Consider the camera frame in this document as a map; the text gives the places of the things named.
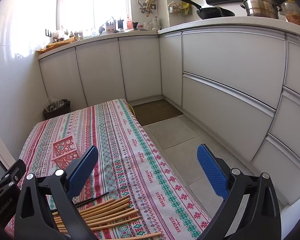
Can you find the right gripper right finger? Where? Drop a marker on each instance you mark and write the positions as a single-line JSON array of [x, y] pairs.
[[261, 218]]

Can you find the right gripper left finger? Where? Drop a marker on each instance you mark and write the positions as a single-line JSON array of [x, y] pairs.
[[34, 219]]

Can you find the black chopstick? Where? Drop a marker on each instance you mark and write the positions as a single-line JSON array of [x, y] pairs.
[[87, 201]]

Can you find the white kitchen cabinets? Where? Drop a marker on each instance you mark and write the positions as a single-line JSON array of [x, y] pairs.
[[239, 77]]

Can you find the pink perforated basket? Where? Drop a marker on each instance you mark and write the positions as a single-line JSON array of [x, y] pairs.
[[65, 151]]

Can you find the black trash bin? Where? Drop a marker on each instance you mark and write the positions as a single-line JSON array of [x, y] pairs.
[[56, 107]]

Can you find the patterned tablecloth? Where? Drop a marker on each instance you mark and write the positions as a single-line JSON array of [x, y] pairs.
[[129, 165]]

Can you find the brown floor mat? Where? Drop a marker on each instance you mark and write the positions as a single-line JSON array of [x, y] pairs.
[[155, 111]]

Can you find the glass bowl with food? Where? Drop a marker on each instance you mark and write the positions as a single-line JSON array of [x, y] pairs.
[[291, 11]]

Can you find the black frying pan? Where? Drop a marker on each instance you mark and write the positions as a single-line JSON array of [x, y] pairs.
[[210, 12]]

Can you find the stainless steel steamer pot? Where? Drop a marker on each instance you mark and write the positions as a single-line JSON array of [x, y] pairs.
[[261, 8]]

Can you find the white electric kettle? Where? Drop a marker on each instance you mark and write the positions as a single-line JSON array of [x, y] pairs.
[[155, 23]]

